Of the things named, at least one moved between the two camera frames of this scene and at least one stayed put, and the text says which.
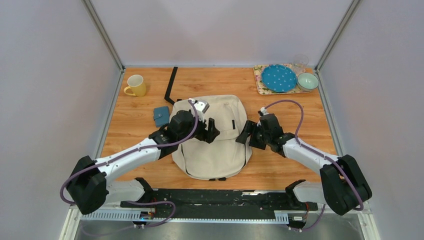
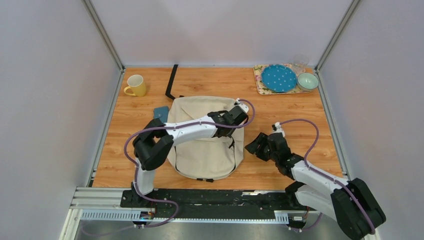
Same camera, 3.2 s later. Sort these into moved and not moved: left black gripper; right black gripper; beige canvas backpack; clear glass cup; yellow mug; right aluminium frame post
Moved: right black gripper; left black gripper
Not moved: beige canvas backpack; right aluminium frame post; yellow mug; clear glass cup
